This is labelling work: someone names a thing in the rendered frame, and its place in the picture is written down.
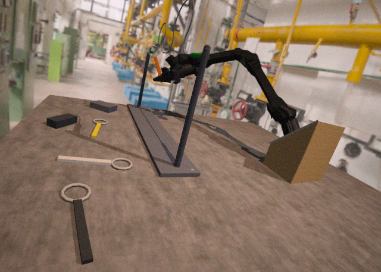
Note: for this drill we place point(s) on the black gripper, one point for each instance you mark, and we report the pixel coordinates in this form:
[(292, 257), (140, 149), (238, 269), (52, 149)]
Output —
[(172, 74)]

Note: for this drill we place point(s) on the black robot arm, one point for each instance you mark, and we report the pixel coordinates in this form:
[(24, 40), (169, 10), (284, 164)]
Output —
[(276, 106)]

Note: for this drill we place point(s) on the grey loop with yellow handle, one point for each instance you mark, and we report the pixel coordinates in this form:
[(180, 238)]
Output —
[(97, 127)]

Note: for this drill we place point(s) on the dark grey flat handle with beige loop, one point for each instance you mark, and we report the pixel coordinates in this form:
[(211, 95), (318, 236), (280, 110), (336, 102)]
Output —
[(82, 232)]

